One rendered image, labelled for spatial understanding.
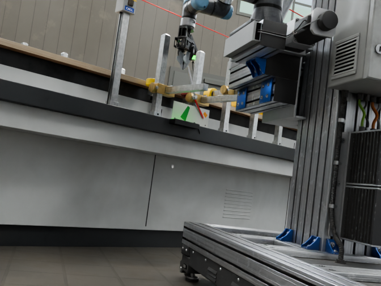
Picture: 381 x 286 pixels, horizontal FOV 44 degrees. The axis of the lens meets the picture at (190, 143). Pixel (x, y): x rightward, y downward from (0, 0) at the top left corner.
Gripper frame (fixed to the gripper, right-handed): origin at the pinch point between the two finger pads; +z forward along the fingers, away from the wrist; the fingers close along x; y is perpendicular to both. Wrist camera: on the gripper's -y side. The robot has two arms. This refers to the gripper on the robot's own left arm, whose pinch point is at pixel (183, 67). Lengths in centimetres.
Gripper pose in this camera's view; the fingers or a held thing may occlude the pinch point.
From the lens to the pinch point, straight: 246.2
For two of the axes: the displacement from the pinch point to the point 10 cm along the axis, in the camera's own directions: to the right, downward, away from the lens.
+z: -1.3, 9.9, -0.9
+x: 8.8, 0.8, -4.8
